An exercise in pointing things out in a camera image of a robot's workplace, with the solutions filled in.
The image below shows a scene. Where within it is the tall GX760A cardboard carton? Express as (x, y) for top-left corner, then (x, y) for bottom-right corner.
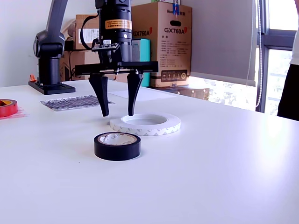
(130, 1), (192, 88)

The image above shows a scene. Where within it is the red scribbled paper sheet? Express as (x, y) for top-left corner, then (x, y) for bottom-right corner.
(0, 106), (28, 121)

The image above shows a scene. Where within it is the white double-sided tape roll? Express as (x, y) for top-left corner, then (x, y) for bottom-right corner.
(109, 113), (182, 137)

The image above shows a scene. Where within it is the wide brown cardboard carton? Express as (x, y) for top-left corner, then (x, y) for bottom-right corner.
(59, 50), (131, 84)

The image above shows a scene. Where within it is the black electrical tape roll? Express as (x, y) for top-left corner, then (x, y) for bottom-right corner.
(93, 132), (142, 161)

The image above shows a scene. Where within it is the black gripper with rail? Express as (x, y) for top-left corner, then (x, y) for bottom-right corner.
(74, 42), (160, 118)

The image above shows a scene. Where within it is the thin white blind cord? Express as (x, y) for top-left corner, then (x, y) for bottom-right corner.
(246, 0), (256, 82)

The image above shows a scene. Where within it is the wrist camera board on bracket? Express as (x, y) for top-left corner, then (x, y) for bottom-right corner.
(91, 42), (120, 65)

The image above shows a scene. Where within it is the blank white paper sheet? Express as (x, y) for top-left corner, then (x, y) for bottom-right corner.
(107, 88), (177, 102)

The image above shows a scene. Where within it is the dark window frame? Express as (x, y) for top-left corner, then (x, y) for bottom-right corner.
(256, 0), (299, 115)

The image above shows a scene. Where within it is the teal and black carton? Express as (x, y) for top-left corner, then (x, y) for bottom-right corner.
(132, 38), (151, 87)

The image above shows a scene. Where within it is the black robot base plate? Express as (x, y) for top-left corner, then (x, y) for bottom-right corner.
(28, 80), (77, 95)

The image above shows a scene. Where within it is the cardboard carton with shipping label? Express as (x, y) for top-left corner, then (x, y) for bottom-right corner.
(74, 14), (101, 51)

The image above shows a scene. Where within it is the grey roller blind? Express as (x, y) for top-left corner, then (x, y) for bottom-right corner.
(182, 0), (257, 87)

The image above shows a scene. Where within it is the brown crumpled packing paper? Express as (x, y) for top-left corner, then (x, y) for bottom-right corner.
(66, 20), (77, 42)

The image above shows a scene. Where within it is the white bead blind chain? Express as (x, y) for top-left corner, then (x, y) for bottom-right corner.
(255, 0), (264, 108)

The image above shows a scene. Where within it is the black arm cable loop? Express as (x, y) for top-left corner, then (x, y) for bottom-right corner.
(79, 15), (100, 51)

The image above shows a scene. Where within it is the black power cable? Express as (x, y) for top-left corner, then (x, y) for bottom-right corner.
(68, 53), (78, 81)

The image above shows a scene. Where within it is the red double-sided tape roll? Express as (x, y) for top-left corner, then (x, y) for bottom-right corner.
(0, 99), (19, 118)

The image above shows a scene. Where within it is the black scribbled paper sheet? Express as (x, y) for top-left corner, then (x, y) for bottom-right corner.
(39, 94), (116, 112)

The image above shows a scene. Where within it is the person in black shorts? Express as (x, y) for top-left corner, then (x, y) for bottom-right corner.
(277, 0), (299, 122)

